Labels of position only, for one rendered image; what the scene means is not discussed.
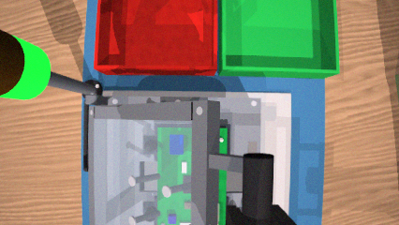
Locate green circuit board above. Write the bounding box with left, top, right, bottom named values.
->
left=218, top=128, right=228, bottom=225

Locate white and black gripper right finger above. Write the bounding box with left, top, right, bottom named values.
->
left=272, top=204, right=297, bottom=225

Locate red bin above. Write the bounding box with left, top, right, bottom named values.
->
left=94, top=0, right=217, bottom=76

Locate green open bin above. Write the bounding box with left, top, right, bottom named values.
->
left=219, top=0, right=340, bottom=79

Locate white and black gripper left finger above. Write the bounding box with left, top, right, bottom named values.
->
left=226, top=205, right=247, bottom=225

